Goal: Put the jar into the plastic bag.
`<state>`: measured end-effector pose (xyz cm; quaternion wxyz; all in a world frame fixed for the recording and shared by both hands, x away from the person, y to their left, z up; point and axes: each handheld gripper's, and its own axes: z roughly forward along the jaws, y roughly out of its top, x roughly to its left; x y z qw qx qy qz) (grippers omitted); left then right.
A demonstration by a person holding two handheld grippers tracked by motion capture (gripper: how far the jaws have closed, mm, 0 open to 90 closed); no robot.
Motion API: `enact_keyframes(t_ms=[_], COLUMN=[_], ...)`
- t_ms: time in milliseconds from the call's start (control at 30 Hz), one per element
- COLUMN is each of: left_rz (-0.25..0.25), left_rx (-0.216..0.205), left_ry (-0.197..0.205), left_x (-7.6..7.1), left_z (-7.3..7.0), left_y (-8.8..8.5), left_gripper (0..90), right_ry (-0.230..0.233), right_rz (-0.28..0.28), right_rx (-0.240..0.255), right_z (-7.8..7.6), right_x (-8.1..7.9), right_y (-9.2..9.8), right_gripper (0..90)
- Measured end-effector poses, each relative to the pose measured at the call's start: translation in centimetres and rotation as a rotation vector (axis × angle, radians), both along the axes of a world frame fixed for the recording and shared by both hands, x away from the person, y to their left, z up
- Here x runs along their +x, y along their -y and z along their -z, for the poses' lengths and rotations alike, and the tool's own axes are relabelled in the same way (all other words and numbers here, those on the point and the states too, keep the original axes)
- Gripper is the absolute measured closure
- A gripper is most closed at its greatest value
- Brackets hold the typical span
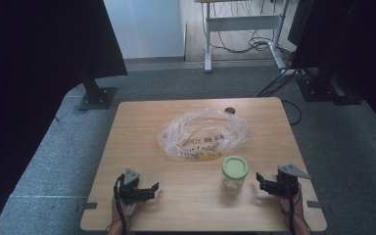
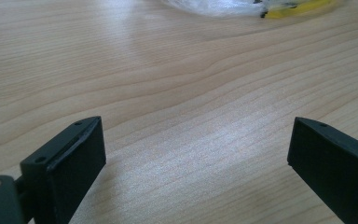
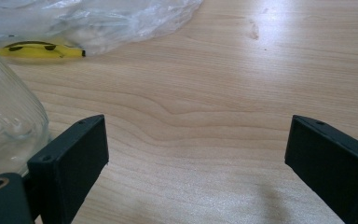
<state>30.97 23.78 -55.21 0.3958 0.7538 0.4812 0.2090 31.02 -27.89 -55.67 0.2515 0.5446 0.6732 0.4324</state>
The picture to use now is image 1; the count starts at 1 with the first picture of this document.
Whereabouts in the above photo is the person's right hand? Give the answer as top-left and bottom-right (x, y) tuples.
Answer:
(279, 182), (306, 227)

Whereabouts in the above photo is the black floor cable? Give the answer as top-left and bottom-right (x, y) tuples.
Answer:
(256, 68), (303, 126)

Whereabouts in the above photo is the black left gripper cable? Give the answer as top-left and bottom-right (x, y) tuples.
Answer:
(113, 173), (129, 235)

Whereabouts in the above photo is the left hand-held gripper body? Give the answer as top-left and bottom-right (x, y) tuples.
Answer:
(115, 167), (145, 206)

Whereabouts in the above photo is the black curtain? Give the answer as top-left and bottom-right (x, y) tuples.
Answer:
(287, 0), (376, 138)
(0, 0), (128, 235)

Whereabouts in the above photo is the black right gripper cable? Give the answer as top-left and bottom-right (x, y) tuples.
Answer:
(283, 181), (298, 235)

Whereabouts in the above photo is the black stand with base plate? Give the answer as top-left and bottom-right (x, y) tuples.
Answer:
(76, 67), (118, 112)
(295, 67), (362, 106)

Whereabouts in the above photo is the white metal desk frame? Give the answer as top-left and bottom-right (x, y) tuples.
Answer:
(194, 0), (290, 73)

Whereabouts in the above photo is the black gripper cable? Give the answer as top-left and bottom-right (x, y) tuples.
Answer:
(113, 173), (129, 235)
(283, 181), (298, 235)

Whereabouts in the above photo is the tangle of black cables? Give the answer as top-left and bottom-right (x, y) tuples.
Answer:
(200, 0), (297, 55)

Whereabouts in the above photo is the glass jar with green lid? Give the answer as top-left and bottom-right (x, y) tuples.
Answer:
(220, 155), (250, 194)

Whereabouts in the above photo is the person's left hand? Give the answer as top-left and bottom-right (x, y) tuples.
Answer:
(111, 197), (139, 230)

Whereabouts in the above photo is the clear crumpled plastic bag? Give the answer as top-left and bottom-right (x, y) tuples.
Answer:
(157, 109), (250, 162)

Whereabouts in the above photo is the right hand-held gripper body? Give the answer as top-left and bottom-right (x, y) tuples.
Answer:
(274, 164), (311, 199)

